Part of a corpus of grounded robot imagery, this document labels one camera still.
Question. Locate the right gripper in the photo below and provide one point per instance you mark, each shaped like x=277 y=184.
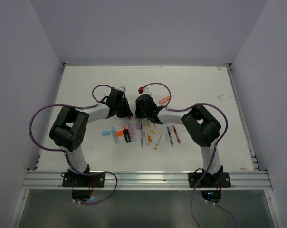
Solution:
x=137 y=112

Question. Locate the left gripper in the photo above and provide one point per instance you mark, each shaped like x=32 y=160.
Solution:
x=127 y=112

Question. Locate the purple highlighter cap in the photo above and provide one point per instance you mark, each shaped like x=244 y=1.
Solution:
x=138 y=125

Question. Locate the clear purple gel pen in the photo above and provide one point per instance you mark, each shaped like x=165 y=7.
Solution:
x=142 y=138

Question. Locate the purple highlighter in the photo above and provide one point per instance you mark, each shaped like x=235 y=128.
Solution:
x=131 y=133

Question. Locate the orange highlighter cap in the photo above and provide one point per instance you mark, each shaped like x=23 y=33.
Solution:
x=119 y=133

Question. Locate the black orange highlighter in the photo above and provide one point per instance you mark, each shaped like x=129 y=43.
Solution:
x=126 y=135

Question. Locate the light blue highlighter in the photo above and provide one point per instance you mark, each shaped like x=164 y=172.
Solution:
x=114 y=135

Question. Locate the blue gel pen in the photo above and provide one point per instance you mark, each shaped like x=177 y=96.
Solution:
x=170 y=136

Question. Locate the white orange marker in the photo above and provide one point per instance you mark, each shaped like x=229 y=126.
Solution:
x=153 y=142

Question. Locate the red gel pen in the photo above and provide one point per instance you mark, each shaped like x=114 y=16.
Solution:
x=176 y=134

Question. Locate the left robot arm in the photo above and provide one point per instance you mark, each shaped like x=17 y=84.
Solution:
x=68 y=130

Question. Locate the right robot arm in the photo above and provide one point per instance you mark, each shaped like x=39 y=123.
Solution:
x=201 y=125

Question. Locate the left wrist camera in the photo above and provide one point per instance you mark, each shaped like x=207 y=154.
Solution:
x=123 y=89

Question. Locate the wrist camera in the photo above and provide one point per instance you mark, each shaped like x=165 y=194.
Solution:
x=123 y=89
x=147 y=91

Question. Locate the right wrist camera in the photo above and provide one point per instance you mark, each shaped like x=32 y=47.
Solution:
x=147 y=91

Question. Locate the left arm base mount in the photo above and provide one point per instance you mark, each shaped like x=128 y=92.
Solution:
x=82 y=185

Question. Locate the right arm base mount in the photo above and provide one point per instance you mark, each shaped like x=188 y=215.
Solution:
x=217 y=181

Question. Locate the aluminium front rail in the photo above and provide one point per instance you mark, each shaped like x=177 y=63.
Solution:
x=155 y=180

